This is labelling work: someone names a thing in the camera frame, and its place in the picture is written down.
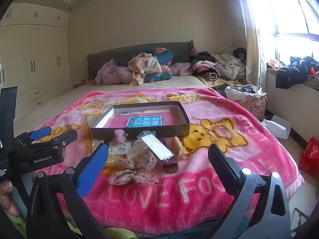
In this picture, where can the floral laundry basket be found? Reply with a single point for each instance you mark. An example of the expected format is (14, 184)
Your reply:
(251, 104)

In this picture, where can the beige bed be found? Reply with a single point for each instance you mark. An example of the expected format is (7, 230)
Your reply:
(49, 104)

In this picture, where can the green cloth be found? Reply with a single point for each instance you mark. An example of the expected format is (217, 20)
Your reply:
(124, 232)

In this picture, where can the dark shallow cardboard box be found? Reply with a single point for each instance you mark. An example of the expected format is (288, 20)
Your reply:
(139, 132)

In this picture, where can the pink printed blanket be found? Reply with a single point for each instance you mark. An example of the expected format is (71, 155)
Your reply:
(199, 191)

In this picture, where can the pink floral pillow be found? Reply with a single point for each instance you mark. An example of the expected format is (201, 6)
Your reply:
(180, 68)

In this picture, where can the dark jacket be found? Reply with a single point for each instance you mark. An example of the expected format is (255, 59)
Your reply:
(291, 72)

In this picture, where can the cream floral cloth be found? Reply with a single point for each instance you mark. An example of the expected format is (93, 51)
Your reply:
(144, 67)

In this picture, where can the pink book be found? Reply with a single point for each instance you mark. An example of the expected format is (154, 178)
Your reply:
(164, 118)

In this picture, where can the teal floral duvet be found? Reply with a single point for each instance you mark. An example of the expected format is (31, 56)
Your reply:
(162, 56)

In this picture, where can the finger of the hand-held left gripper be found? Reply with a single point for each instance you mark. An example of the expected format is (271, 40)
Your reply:
(67, 138)
(39, 133)

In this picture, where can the pile of clothes on bed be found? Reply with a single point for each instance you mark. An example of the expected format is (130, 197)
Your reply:
(112, 52)

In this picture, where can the small dark blue box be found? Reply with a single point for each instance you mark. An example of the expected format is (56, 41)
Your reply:
(157, 145)

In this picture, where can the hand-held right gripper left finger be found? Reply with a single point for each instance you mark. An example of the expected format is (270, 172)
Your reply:
(92, 169)

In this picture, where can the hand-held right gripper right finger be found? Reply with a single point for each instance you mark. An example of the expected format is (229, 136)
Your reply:
(224, 169)

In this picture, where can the red orange clothes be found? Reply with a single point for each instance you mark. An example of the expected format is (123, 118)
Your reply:
(274, 64)

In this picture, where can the window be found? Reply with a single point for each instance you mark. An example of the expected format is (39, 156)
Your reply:
(289, 10)

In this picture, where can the window seat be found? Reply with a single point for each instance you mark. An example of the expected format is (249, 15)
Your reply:
(286, 104)

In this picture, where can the cream wardrobe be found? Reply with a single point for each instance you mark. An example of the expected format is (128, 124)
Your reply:
(37, 54)

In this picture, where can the white earring card packet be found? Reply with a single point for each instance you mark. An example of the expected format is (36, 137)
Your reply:
(122, 148)

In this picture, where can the red bag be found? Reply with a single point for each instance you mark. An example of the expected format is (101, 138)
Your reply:
(310, 158)

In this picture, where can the cream curtain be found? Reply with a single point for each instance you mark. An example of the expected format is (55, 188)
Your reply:
(251, 42)

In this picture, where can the person's left hand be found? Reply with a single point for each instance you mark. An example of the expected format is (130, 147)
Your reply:
(5, 196)

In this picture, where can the pink fluffy hair clip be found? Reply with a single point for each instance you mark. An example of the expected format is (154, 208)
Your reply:
(119, 135)

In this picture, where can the white cardboard box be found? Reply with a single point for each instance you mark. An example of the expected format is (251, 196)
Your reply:
(276, 127)

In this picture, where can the floral fabric scrunchie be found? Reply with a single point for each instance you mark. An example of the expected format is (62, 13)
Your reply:
(139, 158)

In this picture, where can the pink quilt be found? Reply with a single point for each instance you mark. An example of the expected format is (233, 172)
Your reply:
(109, 72)

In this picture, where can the cream hair clip clear packet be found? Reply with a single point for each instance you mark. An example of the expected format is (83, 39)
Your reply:
(180, 145)

